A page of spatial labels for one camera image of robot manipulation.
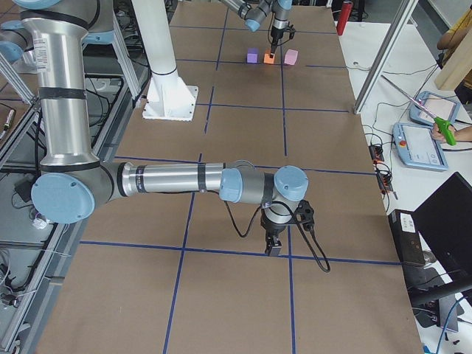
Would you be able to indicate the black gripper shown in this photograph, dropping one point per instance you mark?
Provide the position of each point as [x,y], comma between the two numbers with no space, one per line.
[272,228]
[275,37]

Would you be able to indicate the orange foam block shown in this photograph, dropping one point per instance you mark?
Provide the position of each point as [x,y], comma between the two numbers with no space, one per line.
[268,58]

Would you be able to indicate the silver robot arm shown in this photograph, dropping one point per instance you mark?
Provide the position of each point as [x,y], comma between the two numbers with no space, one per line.
[73,180]
[254,17]

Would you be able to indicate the person hand holding grabber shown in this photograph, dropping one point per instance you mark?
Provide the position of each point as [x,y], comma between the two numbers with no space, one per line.
[436,133]

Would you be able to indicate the pink foam block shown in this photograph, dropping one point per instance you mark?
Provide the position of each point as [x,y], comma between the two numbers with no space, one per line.
[291,56]

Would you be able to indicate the purple foam block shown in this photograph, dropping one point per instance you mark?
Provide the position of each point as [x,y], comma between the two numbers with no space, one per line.
[252,55]

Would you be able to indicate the red bottle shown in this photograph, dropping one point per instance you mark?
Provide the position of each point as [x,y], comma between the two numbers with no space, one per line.
[344,15]

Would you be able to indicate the black computer box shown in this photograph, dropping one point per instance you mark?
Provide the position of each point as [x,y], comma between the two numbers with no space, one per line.
[406,236]

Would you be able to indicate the black laptop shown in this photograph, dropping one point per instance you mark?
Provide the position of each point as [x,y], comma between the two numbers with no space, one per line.
[444,222]

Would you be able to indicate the near blue teach pendant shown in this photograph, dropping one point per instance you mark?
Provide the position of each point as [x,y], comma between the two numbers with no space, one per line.
[417,149]

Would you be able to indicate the blue teach pendant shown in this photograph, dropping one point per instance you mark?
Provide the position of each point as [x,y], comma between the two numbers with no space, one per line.
[442,107]
[417,149]

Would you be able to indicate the far blue teach pendant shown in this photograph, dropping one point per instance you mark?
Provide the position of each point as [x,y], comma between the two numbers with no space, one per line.
[442,107]

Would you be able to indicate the wooden board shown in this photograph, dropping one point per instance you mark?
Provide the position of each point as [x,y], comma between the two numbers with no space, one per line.
[456,60]

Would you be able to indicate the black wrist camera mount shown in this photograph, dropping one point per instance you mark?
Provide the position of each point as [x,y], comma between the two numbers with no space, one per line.
[305,215]

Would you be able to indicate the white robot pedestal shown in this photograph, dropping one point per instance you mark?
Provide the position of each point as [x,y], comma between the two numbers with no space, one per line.
[168,97]

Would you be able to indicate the aluminium frame post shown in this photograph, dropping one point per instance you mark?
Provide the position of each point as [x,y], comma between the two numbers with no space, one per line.
[400,20]

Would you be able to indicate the green handled grabber tool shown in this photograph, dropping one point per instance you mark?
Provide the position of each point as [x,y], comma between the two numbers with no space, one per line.
[442,124]

